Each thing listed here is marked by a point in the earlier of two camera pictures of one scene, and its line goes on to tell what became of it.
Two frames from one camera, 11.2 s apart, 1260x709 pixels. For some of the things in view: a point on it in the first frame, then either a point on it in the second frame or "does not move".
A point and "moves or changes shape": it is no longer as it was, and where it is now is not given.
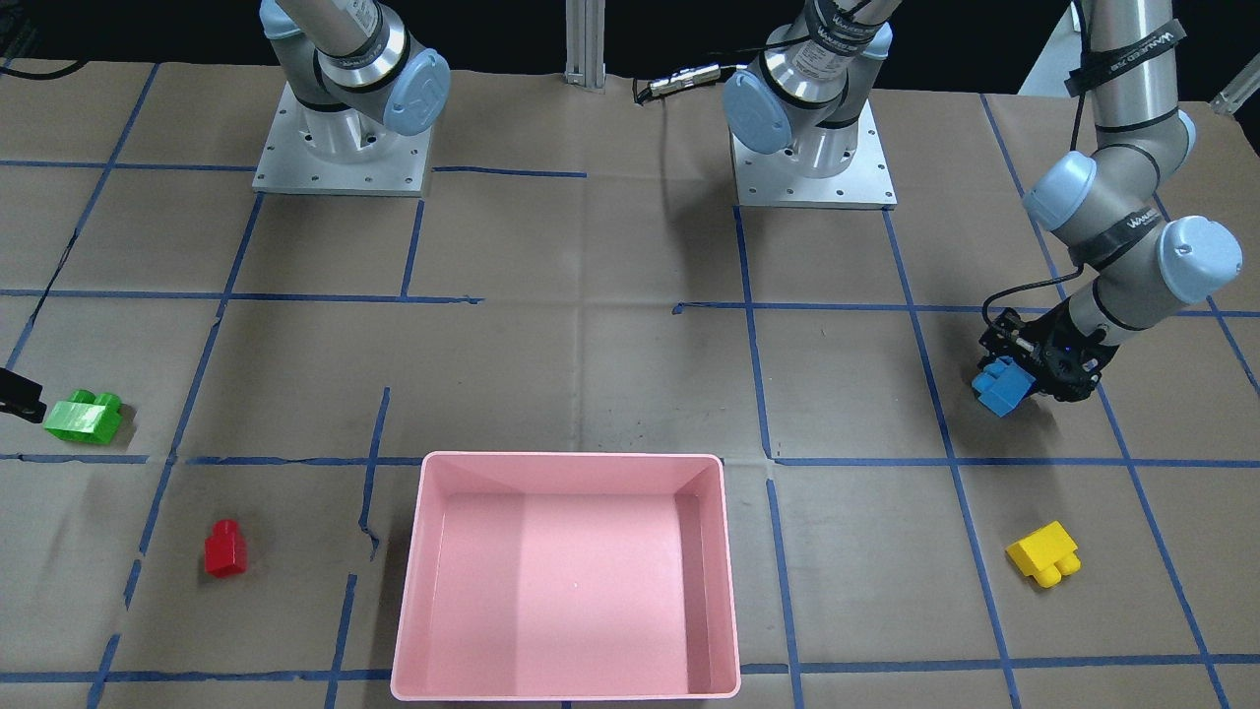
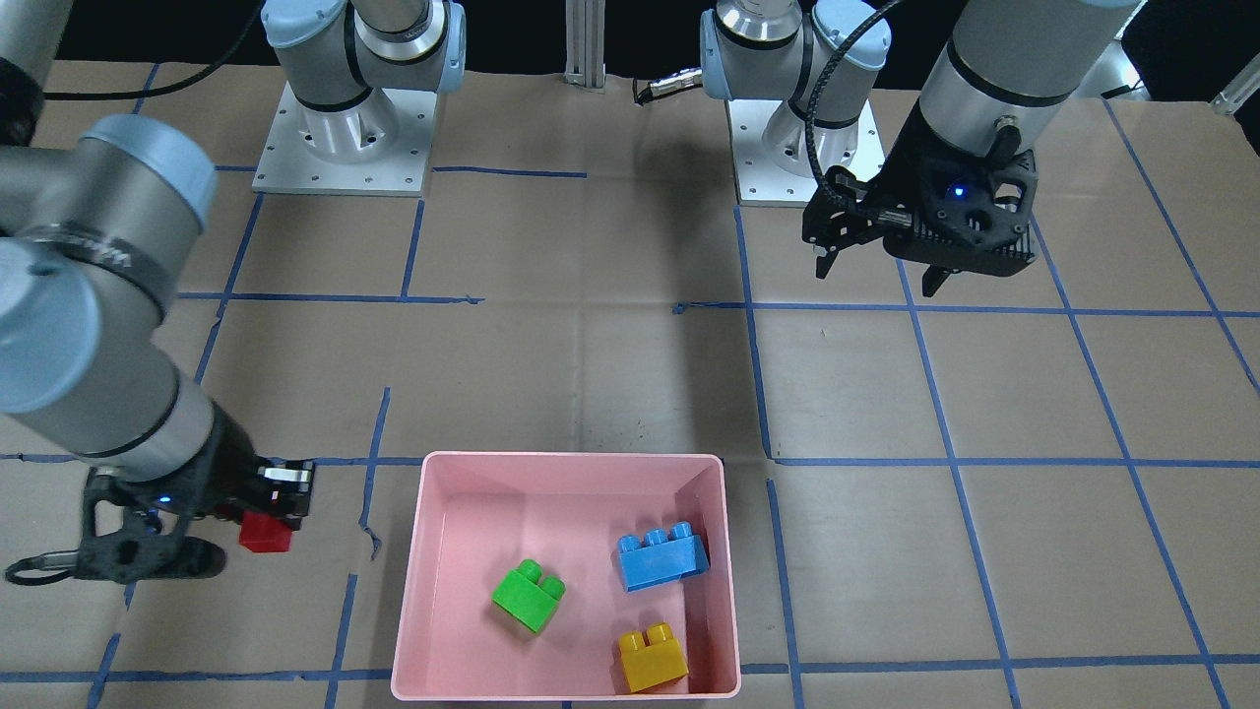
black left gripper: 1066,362 -> 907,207
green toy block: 85,418 moves or changes shape
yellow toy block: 1046,554 -> 653,661
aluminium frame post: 585,42 does not move
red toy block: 226,549 -> 263,533
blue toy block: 1002,385 -> 661,557
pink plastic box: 571,576 does not move
